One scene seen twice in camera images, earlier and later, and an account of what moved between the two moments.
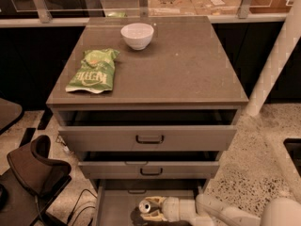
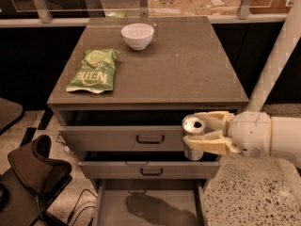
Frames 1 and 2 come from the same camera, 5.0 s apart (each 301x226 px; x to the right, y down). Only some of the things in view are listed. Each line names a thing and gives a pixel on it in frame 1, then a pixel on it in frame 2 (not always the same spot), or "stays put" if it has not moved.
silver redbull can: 144,205 → 193,124
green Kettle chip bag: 95,72 stays put
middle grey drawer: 149,165 stays put
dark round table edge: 10,112 stays put
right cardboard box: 213,0 stays put
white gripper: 171,208 → 250,132
